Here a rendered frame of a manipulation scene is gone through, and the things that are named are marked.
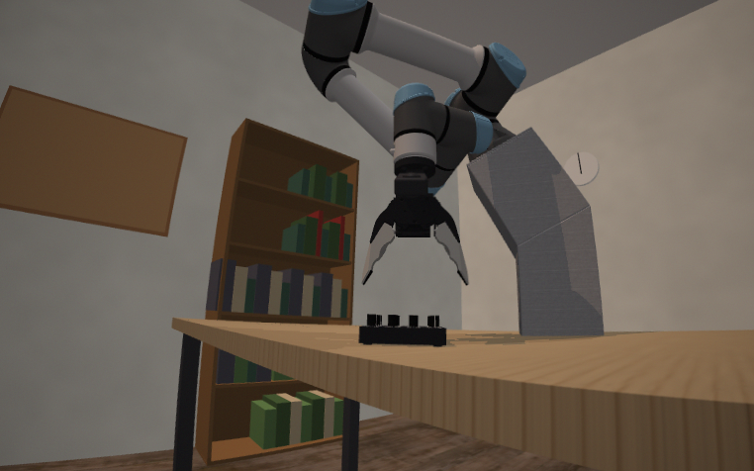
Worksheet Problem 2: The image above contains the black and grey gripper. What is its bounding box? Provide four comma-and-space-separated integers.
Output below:
361, 156, 469, 286

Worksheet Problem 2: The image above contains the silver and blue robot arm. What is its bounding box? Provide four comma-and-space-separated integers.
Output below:
302, 0, 526, 199

